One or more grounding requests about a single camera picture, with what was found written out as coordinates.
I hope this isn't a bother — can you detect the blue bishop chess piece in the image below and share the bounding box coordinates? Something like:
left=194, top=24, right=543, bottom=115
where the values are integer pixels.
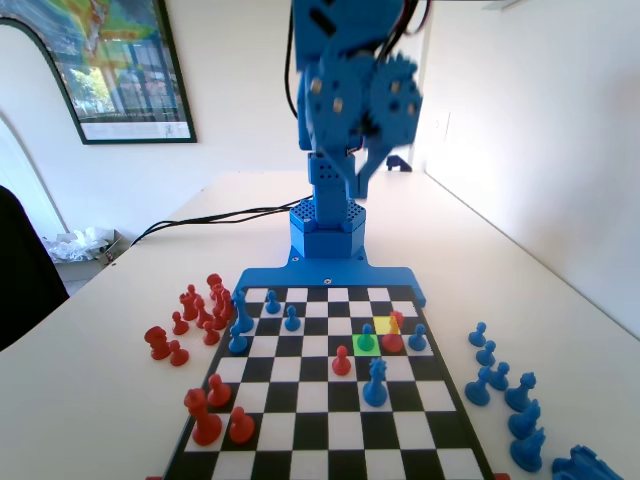
left=230, top=288, right=257, bottom=337

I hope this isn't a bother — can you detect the black framed map poster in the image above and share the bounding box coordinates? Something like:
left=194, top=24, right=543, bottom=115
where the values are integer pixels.
left=0, top=0, right=198, bottom=146

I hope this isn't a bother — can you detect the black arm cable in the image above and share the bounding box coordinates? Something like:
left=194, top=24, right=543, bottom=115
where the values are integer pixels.
left=283, top=0, right=301, bottom=124

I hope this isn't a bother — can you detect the crumpled clear plastic wrap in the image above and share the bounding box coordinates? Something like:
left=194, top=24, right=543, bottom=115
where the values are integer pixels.
left=42, top=226, right=110, bottom=264

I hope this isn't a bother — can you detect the cardboard box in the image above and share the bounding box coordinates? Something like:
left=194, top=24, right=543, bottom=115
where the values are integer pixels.
left=49, top=228, right=124, bottom=266

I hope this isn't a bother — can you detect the red white black servo wire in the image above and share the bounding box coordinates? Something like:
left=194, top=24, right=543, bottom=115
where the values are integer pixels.
left=394, top=0, right=434, bottom=36

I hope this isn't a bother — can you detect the blue king chess piece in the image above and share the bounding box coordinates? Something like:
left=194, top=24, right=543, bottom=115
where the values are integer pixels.
left=503, top=371, right=539, bottom=414

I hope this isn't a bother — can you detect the blue knight chess piece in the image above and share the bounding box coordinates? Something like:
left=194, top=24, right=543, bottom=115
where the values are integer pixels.
left=507, top=398, right=542, bottom=441
left=509, top=427, right=547, bottom=473

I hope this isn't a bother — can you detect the black and white chessboard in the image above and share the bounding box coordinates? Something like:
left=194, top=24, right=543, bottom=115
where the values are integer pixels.
left=162, top=284, right=496, bottom=480

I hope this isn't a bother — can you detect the red queen chess piece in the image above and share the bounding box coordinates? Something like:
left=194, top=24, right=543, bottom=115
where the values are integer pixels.
left=381, top=309, right=405, bottom=354

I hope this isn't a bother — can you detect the red bishop chess piece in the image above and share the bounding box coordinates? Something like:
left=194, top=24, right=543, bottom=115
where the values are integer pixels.
left=210, top=287, right=229, bottom=331
left=194, top=296, right=214, bottom=330

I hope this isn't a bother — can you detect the white arched panel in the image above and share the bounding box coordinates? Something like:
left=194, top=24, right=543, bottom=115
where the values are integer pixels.
left=0, top=17, right=71, bottom=241

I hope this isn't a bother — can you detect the red king chess piece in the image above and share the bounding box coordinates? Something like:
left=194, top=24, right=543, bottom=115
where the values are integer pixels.
left=183, top=388, right=223, bottom=447

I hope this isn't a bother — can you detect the blue plastic block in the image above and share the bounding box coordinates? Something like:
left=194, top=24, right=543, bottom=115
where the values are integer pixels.
left=232, top=247, right=430, bottom=309

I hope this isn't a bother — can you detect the blue rook chess piece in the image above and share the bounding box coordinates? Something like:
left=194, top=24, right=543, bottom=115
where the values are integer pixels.
left=551, top=443, right=629, bottom=480

